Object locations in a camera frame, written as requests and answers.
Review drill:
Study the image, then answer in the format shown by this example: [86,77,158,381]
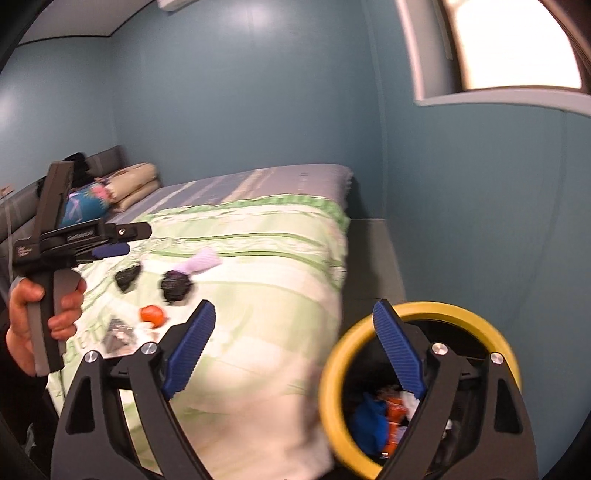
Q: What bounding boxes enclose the beige pillows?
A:
[99,162,162,213]

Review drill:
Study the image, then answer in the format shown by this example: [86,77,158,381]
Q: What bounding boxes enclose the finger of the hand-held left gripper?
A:
[104,220,153,243]
[91,243,131,261]

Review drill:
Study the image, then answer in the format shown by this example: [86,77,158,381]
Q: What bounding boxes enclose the blue floral folded quilt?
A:
[58,182,112,229]

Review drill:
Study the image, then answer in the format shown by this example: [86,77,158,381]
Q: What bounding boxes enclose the black plastic bag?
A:
[115,264,143,291]
[159,270,193,304]

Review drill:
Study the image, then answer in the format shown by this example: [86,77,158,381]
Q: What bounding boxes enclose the bed with striped grey sheet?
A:
[0,164,356,480]

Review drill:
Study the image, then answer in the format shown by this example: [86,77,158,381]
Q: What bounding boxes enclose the person's left hand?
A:
[6,277,88,376]

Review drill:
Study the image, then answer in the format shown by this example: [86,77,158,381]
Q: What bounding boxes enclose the green printed blanket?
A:
[46,194,351,480]

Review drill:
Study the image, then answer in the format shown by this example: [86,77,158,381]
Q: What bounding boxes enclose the grey padded headboard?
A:
[0,145,127,259]

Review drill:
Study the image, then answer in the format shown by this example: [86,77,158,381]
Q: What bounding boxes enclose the blue plastic bag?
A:
[353,394,389,456]

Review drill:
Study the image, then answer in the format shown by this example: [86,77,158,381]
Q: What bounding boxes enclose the yellow rimmed black trash bin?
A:
[318,302,522,478]

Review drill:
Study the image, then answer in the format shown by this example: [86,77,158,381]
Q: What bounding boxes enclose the orange snack wrapper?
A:
[385,397,408,456]

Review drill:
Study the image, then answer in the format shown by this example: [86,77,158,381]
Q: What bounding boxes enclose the black clothing pile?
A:
[36,152,98,195]

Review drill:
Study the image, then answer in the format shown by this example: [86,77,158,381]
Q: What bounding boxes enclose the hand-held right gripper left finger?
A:
[51,299,217,480]

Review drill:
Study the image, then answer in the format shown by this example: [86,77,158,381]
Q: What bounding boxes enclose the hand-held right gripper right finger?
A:
[372,299,539,480]

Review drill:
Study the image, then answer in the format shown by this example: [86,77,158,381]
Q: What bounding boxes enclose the brown framed window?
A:
[397,0,591,116]

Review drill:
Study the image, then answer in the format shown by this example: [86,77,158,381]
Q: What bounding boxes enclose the pink purple sock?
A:
[182,248,223,274]

